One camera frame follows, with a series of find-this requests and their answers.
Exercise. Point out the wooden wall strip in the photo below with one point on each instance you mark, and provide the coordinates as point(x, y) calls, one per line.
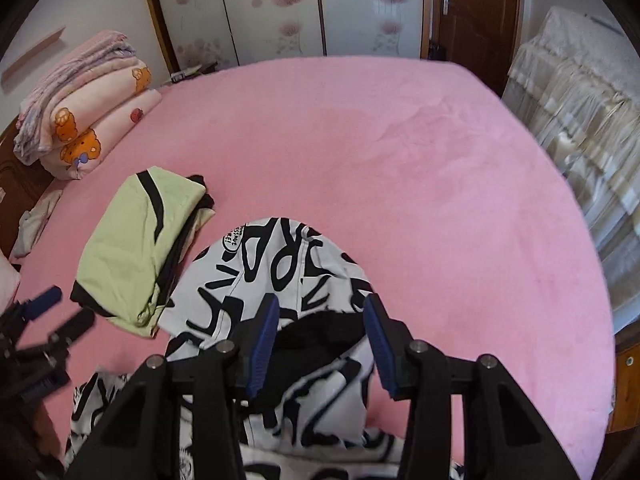
point(32, 57)

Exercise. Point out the folded green and black garment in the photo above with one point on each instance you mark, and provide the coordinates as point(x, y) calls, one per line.
point(130, 245)

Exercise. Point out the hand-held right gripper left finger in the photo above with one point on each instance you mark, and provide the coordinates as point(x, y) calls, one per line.
point(262, 340)

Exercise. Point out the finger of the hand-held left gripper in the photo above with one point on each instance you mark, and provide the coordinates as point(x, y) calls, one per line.
point(72, 330)
point(42, 302)

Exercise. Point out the floral sliding wardrobe doors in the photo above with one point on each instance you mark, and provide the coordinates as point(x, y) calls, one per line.
point(280, 5)

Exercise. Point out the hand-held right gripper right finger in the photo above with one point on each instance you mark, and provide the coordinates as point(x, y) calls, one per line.
point(377, 340)

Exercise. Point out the brown wooden door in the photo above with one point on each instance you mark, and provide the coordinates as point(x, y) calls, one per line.
point(480, 15)

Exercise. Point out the bed with pink sheet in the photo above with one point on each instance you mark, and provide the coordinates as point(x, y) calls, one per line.
point(425, 185)

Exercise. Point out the black and white printed jacket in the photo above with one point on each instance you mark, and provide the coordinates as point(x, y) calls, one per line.
point(285, 265)

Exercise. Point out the white and grey cloth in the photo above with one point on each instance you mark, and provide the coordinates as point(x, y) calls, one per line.
point(37, 220)

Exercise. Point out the wooden cabinet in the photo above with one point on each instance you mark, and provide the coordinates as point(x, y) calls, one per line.
point(625, 385)

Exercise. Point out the pink pillow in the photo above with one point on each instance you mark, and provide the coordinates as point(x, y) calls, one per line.
point(6, 280)

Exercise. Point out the folded pink bear-print quilt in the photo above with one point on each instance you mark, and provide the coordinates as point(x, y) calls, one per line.
point(95, 125)

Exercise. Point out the stack of folded pink blankets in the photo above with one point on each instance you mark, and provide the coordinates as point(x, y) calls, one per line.
point(65, 80)

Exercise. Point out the wooden headboard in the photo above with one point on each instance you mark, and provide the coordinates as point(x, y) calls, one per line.
point(15, 180)

